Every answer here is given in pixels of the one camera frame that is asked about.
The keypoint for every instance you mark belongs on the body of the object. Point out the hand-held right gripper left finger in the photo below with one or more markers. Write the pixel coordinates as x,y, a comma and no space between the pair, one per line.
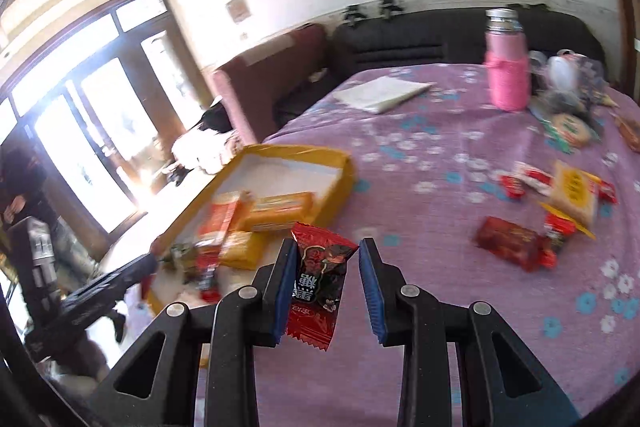
285,287

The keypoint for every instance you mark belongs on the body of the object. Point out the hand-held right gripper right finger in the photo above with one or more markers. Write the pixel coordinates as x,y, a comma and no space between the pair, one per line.
372,292

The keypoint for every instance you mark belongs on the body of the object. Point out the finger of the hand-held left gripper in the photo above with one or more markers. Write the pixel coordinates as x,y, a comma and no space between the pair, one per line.
130,272

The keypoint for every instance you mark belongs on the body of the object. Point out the red candy packet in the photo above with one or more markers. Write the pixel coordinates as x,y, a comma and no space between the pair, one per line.
207,272
320,282

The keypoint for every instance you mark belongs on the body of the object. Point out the green pea snack packet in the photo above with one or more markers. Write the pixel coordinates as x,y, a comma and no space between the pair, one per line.
182,255

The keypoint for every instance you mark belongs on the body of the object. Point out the plain orange snack packet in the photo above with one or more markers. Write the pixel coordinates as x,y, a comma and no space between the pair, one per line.
240,251

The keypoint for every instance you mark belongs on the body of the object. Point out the beige cracker packet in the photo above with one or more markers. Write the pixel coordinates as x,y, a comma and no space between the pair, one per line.
280,206

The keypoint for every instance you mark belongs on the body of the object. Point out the large orange cracker packet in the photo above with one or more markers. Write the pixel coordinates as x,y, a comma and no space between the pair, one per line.
222,219

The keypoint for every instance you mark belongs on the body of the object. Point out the yellow cardboard box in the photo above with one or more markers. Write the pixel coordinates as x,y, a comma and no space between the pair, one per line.
340,177

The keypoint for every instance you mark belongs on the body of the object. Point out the purple floral tablecloth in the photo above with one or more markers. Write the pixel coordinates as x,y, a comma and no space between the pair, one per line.
450,307

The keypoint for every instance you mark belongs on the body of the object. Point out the red jujube snack packet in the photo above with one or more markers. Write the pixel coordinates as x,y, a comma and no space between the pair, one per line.
510,242

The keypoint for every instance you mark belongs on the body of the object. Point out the wooden framed glass door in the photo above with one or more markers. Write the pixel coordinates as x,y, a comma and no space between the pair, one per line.
100,107

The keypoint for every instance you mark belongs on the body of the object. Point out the small red snack packet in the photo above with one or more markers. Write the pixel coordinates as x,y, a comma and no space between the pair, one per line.
555,232
512,187
607,192

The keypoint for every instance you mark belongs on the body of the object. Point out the white paper sheet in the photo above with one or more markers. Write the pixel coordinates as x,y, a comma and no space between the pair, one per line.
380,94

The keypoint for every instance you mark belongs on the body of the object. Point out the white red small packet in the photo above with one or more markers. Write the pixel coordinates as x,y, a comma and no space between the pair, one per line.
535,177

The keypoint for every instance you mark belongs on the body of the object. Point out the reddish brown armchair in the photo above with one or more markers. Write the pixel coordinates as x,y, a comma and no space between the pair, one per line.
270,82

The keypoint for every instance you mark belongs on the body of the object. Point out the yellow label cracker packet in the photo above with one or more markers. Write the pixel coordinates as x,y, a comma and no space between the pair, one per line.
575,192

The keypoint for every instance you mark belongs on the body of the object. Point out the round cracker packet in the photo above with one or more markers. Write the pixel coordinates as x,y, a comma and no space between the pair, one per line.
567,130

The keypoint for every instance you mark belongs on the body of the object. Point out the black sofa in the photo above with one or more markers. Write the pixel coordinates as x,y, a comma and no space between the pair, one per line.
425,39

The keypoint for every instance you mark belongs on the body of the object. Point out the pink knitted-sleeve thermos bottle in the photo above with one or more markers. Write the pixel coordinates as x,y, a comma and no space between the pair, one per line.
507,72

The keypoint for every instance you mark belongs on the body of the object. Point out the dark plastic bag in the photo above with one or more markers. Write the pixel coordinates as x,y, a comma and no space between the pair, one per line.
560,101

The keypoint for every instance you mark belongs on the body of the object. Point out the black clamp device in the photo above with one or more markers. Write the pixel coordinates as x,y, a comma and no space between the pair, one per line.
390,7

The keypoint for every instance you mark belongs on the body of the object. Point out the brown packet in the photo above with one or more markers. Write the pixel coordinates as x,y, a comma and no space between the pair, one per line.
630,129

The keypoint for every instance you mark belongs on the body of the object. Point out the small wall plaque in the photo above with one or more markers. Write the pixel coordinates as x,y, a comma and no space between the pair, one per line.
237,10

